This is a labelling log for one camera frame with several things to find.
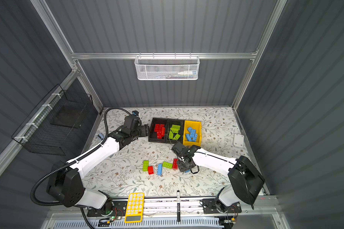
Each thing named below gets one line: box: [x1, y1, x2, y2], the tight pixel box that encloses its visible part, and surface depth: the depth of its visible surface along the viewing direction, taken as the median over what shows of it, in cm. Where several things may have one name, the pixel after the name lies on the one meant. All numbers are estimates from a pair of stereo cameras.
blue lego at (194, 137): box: [192, 133, 198, 142], surface depth 101 cm
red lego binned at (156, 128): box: [154, 124, 161, 133], surface depth 107 cm
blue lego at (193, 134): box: [190, 131, 196, 139], surface depth 101 cm
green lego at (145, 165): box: [142, 160, 150, 172], surface depth 89 cm
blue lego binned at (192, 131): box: [187, 126, 196, 136], surface depth 104 cm
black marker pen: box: [176, 189, 181, 223], surface depth 76 cm
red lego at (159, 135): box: [156, 131, 162, 140], surface depth 104 cm
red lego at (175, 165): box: [172, 158, 179, 170], surface depth 91 cm
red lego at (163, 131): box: [161, 126, 166, 137], surface depth 102 cm
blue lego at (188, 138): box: [185, 133, 193, 142], surface depth 101 cm
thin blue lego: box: [156, 163, 163, 177], surface depth 88 cm
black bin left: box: [148, 117, 169, 144], surface depth 104 cm
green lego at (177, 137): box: [172, 133, 182, 141], surface depth 104 cm
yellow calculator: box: [124, 192, 145, 224], surface depth 74 cm
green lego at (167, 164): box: [162, 161, 173, 169], surface depth 91 cm
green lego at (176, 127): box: [171, 124, 181, 131], surface depth 107 cm
